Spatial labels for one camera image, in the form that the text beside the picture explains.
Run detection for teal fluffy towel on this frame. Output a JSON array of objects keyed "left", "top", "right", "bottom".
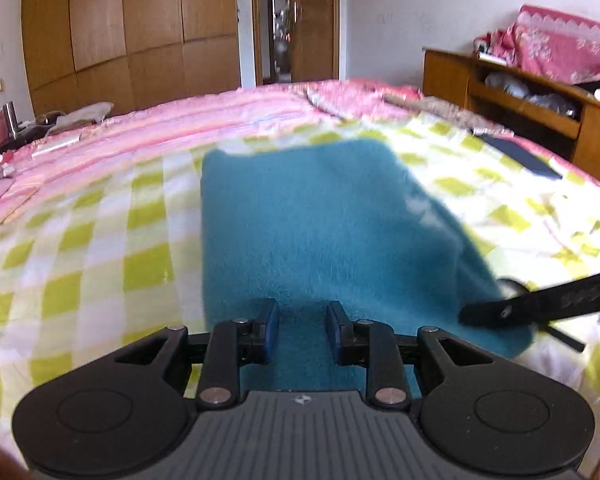
[{"left": 200, "top": 139, "right": 536, "bottom": 393}]

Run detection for dark blue flat case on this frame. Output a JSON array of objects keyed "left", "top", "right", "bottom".
[{"left": 480, "top": 132, "right": 563, "bottom": 181}]

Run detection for white cloth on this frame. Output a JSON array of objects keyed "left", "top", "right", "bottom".
[{"left": 47, "top": 102, "right": 115, "bottom": 133}]

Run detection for white booklet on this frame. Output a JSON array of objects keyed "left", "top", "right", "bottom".
[{"left": 31, "top": 135, "right": 81, "bottom": 158}]

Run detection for pink floral cloth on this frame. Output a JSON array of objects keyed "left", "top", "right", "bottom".
[{"left": 474, "top": 4, "right": 600, "bottom": 87}]

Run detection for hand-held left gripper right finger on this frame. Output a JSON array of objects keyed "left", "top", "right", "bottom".
[{"left": 326, "top": 301, "right": 496, "bottom": 408}]

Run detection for grey plastic bags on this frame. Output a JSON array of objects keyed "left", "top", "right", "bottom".
[{"left": 485, "top": 71, "right": 581, "bottom": 118}]

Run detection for wooden wardrobe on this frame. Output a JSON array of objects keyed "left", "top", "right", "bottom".
[{"left": 21, "top": 0, "right": 242, "bottom": 116}]

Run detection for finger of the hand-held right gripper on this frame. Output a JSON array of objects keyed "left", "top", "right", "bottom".
[
  {"left": 459, "top": 267, "right": 600, "bottom": 329},
  {"left": 536, "top": 321, "right": 586, "bottom": 353}
]

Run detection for wooden cabinet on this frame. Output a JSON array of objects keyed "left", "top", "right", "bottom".
[{"left": 422, "top": 47, "right": 600, "bottom": 183}]

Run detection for grey patterned cloth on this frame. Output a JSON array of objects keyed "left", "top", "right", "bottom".
[{"left": 385, "top": 92, "right": 515, "bottom": 138}]

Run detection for pink striped blanket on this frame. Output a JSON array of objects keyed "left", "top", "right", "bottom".
[{"left": 0, "top": 79, "right": 431, "bottom": 241}]

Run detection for wooden door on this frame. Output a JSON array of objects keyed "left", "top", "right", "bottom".
[{"left": 286, "top": 0, "right": 340, "bottom": 83}]

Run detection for yellow-green checkered bedsheet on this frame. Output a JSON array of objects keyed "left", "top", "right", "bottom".
[{"left": 0, "top": 112, "right": 600, "bottom": 480}]

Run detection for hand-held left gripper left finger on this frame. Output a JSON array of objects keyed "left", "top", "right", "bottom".
[{"left": 114, "top": 298, "right": 281, "bottom": 408}]

